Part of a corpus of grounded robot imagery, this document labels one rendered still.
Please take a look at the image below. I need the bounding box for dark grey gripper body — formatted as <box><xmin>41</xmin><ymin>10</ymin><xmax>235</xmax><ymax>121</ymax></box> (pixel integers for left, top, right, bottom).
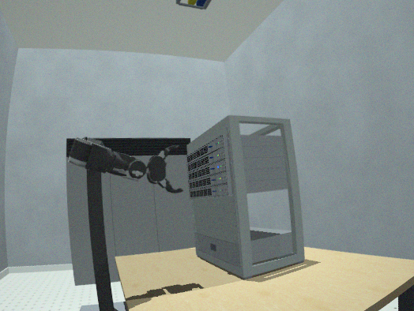
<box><xmin>146</xmin><ymin>155</ymin><xmax>167</xmax><ymax>184</ymax></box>

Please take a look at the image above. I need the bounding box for grey server rack frame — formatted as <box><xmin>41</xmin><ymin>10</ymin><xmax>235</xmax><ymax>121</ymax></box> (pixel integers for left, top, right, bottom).
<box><xmin>186</xmin><ymin>115</ymin><xmax>305</xmax><ymax>279</ymax></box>

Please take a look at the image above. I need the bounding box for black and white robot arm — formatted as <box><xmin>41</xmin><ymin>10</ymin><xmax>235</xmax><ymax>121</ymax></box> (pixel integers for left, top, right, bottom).
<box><xmin>68</xmin><ymin>137</ymin><xmax>146</xmax><ymax>182</ymax></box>

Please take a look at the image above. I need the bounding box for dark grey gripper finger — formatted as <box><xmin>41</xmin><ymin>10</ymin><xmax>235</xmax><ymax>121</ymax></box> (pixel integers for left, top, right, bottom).
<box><xmin>158</xmin><ymin>178</ymin><xmax>183</xmax><ymax>193</ymax></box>
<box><xmin>157</xmin><ymin>145</ymin><xmax>180</xmax><ymax>159</ymax></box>

